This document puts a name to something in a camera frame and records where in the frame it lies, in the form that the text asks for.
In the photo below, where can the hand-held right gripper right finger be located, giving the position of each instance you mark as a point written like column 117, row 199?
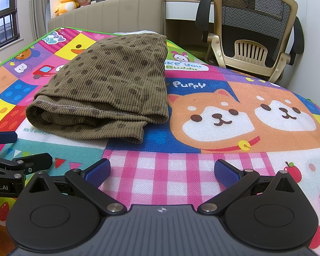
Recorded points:
column 227, row 172

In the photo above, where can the white desk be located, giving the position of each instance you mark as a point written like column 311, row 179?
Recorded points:
column 181, row 10

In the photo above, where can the white quilt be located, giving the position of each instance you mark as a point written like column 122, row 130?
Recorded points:
column 133, row 32

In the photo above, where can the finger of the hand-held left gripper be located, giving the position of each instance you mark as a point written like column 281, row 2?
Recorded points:
column 2, row 138
column 38, row 160

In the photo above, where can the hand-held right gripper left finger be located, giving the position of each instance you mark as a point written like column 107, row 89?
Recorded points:
column 98, row 171

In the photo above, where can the green floor cushion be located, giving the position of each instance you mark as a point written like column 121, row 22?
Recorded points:
column 192, row 50

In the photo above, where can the beige padded bed headboard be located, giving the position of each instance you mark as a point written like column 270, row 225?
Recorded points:
column 117, row 13

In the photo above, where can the colourful cartoon printed play mat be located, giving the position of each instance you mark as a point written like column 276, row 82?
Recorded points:
column 256, row 144

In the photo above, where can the grey curtain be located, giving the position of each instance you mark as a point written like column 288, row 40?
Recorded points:
column 40, row 8

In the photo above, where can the white wardrobe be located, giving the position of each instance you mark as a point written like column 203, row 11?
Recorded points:
column 317, row 45

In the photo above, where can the beige mesh office chair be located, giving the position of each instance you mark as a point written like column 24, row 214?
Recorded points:
column 250, row 13

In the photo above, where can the yellow duck plush toy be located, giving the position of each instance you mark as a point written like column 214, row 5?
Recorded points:
column 66, row 4

